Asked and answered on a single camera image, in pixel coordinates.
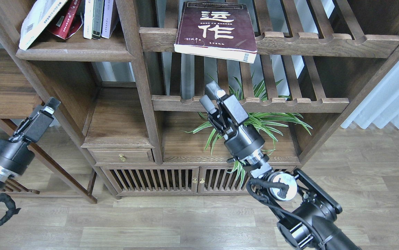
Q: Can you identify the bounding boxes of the dark wooden bookshelf cabinet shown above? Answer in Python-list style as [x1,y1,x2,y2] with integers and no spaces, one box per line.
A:
[0,0,399,197]

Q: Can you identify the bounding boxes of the red leaning book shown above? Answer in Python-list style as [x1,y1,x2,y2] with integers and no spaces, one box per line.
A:
[47,0,83,40]

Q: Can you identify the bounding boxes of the maroon book white characters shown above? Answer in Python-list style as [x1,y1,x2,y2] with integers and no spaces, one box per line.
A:
[174,1,257,64]

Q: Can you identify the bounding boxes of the brass drawer knob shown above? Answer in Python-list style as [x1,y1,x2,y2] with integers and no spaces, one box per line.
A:
[119,154,127,162]

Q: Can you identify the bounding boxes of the lavender spine book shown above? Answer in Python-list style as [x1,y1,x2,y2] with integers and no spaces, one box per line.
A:
[101,0,119,39]

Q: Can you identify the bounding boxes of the white pleated curtain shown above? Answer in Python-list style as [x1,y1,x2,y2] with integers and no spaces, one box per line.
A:
[341,61,399,129]

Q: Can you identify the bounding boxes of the wooden side table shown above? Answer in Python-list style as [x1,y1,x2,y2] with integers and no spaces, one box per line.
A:
[0,49,97,204]

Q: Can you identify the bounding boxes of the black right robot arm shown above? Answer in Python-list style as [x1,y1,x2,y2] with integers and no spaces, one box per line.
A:
[201,81,359,250]

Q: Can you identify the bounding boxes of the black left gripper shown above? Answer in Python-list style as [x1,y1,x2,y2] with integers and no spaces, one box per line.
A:
[0,98,61,177]

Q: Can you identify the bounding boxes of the left slatted cabinet door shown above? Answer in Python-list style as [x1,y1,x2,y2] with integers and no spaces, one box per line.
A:
[101,166,200,197]

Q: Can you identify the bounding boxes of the white spine book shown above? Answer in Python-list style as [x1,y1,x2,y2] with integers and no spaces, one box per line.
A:
[83,0,95,39]

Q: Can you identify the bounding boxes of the green spider plant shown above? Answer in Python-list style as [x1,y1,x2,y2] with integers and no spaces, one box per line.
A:
[182,76,313,187]

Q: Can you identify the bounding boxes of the slatted cabinet door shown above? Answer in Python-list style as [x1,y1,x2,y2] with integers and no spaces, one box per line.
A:
[101,166,200,197]
[198,166,296,194]

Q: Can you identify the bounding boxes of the dark green spine book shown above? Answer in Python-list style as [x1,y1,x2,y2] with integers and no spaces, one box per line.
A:
[92,0,104,40]

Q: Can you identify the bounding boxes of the right slatted cabinet door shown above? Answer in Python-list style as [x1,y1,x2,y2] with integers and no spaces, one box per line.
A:
[198,166,296,194]

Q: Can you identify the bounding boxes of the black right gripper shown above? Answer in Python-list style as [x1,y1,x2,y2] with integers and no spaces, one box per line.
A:
[200,81,266,164]

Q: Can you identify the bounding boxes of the yellow green cover book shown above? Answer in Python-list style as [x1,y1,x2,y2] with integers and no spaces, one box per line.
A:
[19,0,67,50]

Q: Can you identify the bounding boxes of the small wooden drawer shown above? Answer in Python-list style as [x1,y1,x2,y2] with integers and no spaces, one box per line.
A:
[88,148,153,163]

